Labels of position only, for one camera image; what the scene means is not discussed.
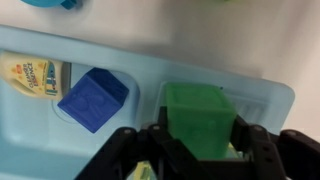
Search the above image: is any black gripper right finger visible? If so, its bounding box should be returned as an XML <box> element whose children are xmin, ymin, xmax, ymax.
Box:
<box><xmin>229</xmin><ymin>114</ymin><xmax>320</xmax><ymax>180</ymax></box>

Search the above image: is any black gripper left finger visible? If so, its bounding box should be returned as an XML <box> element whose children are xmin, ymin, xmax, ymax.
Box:
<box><xmin>74</xmin><ymin>105</ymin><xmax>199</xmax><ymax>180</ymax></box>

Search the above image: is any blue toy block with embossing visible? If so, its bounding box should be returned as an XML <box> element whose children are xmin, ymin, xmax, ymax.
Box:
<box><xmin>56</xmin><ymin>67</ymin><xmax>130</xmax><ymax>134</ymax></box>

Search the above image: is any light blue toy sink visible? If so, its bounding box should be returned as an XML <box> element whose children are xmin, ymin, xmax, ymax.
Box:
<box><xmin>0</xmin><ymin>24</ymin><xmax>296</xmax><ymax>180</ymax></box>

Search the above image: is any yellow toy cleanser bottle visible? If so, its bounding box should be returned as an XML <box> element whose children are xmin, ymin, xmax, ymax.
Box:
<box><xmin>0</xmin><ymin>50</ymin><xmax>72</xmax><ymax>101</ymax></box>

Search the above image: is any blue toy bowl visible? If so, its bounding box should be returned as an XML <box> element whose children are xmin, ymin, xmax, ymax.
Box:
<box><xmin>19</xmin><ymin>0</ymin><xmax>81</xmax><ymax>10</ymax></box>

